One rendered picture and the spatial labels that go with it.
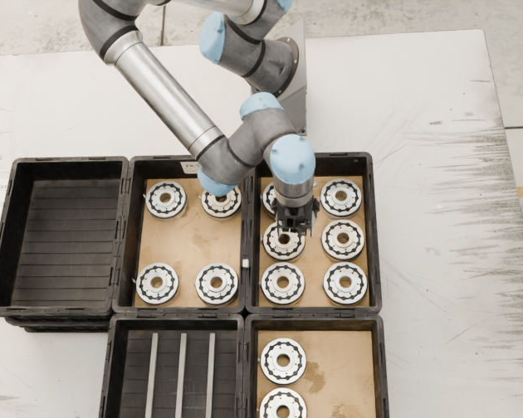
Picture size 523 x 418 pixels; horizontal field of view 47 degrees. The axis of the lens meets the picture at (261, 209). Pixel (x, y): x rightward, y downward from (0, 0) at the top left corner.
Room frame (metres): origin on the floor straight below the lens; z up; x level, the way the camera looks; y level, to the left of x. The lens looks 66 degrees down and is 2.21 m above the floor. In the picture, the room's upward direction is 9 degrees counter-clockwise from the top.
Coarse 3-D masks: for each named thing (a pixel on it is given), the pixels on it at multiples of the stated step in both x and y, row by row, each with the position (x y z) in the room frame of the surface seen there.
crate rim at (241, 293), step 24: (120, 240) 0.55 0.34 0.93; (120, 264) 0.49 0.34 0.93; (240, 264) 0.45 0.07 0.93; (120, 288) 0.44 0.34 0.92; (240, 288) 0.39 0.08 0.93; (120, 312) 0.38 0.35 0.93; (144, 312) 0.37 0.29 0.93; (168, 312) 0.36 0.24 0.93; (192, 312) 0.35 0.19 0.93; (216, 312) 0.34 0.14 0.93; (240, 312) 0.34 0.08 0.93
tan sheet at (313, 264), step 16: (352, 176) 0.67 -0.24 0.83; (320, 208) 0.59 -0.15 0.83; (320, 224) 0.55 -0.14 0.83; (288, 240) 0.52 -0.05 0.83; (320, 240) 0.51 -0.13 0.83; (304, 256) 0.47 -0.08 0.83; (320, 256) 0.47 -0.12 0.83; (304, 272) 0.43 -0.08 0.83; (320, 272) 0.43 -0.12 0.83; (320, 288) 0.39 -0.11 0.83; (368, 288) 0.37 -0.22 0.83; (304, 304) 0.36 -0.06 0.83; (320, 304) 0.35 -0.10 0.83; (368, 304) 0.33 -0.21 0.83
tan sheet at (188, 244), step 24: (192, 192) 0.70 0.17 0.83; (144, 216) 0.65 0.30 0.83; (192, 216) 0.63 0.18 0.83; (240, 216) 0.61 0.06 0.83; (144, 240) 0.59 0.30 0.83; (168, 240) 0.57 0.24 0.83; (192, 240) 0.56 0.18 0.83; (216, 240) 0.55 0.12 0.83; (240, 240) 0.54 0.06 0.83; (144, 264) 0.52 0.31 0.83; (168, 264) 0.51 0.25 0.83; (192, 264) 0.50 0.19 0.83; (192, 288) 0.44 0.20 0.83; (216, 288) 0.43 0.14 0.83
